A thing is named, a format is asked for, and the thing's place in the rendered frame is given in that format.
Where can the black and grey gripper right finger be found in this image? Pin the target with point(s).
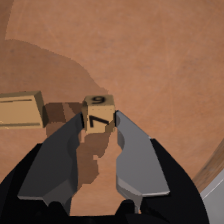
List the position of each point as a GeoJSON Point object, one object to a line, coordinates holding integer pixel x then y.
{"type": "Point", "coordinates": [147, 174]}

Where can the tan cube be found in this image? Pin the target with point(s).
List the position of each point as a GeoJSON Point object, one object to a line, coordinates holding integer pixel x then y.
{"type": "Point", "coordinates": [98, 114]}

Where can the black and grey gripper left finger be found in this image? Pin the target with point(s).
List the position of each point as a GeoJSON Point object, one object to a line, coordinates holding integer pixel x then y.
{"type": "Point", "coordinates": [45, 174]}

